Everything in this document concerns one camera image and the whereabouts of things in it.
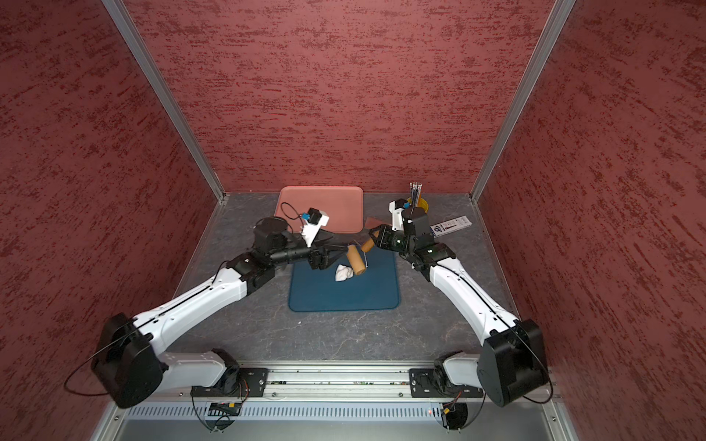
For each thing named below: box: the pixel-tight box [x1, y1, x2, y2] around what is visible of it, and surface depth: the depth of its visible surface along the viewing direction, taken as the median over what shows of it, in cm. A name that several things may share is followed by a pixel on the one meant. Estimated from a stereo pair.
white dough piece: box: [334, 263, 354, 283], surface depth 94 cm
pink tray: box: [273, 185, 365, 235], surface depth 124 cm
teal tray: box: [288, 248, 347, 312], surface depth 93 cm
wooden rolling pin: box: [347, 230, 379, 276], surface depth 84 cm
